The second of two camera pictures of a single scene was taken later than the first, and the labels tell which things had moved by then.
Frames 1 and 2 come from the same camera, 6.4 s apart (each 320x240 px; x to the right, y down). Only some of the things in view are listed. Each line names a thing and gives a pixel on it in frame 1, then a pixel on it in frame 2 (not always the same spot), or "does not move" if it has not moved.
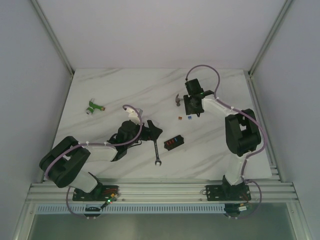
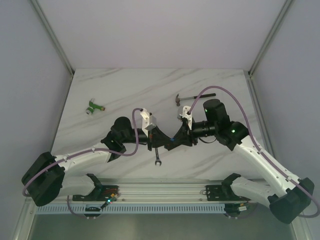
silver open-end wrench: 157,161 does not move
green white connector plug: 89,110 does not move
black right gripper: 189,110 → 185,136
